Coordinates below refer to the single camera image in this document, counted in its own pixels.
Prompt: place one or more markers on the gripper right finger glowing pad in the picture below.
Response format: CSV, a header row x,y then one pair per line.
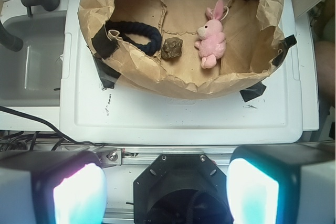
x,y
282,183

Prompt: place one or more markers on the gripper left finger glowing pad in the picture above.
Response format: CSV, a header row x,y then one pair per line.
x,y
52,187

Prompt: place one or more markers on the pink plush bunny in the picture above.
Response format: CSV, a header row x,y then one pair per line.
x,y
211,42

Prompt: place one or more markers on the white plastic bin lid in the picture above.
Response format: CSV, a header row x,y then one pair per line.
x,y
129,116

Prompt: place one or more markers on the grey sink basin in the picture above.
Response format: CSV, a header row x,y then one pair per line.
x,y
31,77

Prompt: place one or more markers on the brown rock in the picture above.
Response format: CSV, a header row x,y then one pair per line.
x,y
172,48

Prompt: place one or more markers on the aluminium rail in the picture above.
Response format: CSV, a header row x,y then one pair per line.
x,y
145,155

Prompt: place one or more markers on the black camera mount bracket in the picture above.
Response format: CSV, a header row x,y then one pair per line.
x,y
181,190

